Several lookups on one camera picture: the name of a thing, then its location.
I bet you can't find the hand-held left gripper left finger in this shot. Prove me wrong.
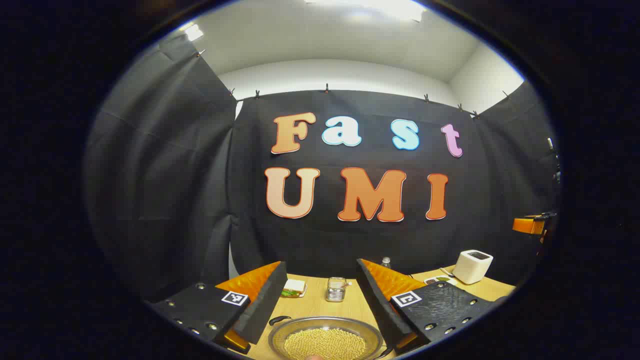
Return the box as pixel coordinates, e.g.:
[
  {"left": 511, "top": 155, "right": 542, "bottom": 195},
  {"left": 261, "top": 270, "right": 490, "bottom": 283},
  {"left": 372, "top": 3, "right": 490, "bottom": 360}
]
[{"left": 145, "top": 261, "right": 288, "bottom": 356}]

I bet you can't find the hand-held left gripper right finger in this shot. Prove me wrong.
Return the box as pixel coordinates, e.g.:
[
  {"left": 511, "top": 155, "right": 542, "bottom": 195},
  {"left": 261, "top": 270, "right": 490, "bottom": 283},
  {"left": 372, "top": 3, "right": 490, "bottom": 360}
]
[{"left": 356, "top": 258, "right": 506, "bottom": 356}]

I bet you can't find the steel pot with soybeans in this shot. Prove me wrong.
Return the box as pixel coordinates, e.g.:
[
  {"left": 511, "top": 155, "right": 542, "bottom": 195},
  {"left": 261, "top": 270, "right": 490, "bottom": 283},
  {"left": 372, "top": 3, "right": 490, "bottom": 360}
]
[{"left": 268, "top": 315, "right": 396, "bottom": 360}]

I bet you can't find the sandwich on white plate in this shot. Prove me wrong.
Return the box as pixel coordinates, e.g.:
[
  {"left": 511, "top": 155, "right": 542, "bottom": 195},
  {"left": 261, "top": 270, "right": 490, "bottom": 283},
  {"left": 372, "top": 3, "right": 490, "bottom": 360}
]
[{"left": 281, "top": 279, "right": 307, "bottom": 298}]

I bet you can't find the white toaster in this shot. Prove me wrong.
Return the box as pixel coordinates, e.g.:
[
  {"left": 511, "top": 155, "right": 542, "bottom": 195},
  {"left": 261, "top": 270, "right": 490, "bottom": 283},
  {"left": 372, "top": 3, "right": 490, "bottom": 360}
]
[{"left": 452, "top": 249, "right": 494, "bottom": 285}]

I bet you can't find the large ceiling light panel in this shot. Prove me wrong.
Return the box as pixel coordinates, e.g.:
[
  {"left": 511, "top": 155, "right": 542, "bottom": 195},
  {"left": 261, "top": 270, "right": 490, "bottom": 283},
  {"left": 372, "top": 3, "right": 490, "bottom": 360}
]
[{"left": 305, "top": 0, "right": 426, "bottom": 22}]

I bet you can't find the metal wire holder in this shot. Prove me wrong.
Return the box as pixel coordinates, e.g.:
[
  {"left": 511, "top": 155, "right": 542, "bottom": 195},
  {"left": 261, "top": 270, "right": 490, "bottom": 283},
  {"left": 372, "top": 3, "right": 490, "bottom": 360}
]
[{"left": 326, "top": 276, "right": 351, "bottom": 303}]

